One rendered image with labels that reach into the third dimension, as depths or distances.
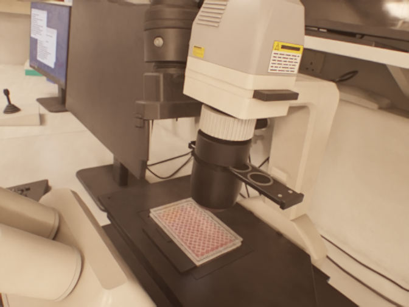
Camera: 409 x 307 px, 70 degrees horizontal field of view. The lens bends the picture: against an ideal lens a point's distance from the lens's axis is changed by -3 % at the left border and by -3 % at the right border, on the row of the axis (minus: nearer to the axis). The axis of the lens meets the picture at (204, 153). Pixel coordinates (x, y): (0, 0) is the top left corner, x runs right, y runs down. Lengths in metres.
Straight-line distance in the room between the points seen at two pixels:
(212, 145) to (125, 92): 0.38
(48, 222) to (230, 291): 0.23
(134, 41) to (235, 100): 0.39
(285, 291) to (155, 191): 0.28
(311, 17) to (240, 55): 0.50
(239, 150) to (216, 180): 0.05
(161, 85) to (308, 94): 0.19
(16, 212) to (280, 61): 0.28
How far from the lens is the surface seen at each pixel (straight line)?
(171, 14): 0.42
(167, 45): 0.42
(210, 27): 0.34
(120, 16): 0.74
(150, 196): 0.55
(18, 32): 2.88
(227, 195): 0.37
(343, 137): 0.88
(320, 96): 0.44
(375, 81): 0.98
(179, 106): 0.43
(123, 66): 0.70
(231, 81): 0.31
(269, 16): 0.30
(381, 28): 0.71
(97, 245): 0.30
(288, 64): 0.33
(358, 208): 0.91
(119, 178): 0.94
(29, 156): 1.18
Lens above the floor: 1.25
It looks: 23 degrees down
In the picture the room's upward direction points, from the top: 9 degrees clockwise
